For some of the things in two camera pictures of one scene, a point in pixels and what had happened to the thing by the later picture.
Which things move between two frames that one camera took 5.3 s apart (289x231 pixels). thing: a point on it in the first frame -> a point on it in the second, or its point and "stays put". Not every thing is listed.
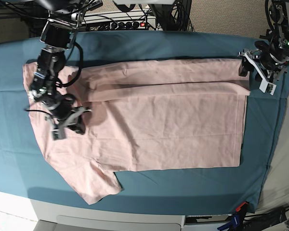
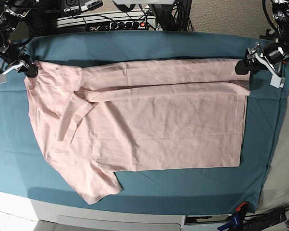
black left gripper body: x=63 y=113 -> x=24 y=59
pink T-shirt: x=147 y=115 stays put
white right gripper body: x=268 y=83 -> x=276 y=80
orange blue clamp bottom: x=237 y=220 stays put
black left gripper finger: x=79 y=127 -> x=30 y=70
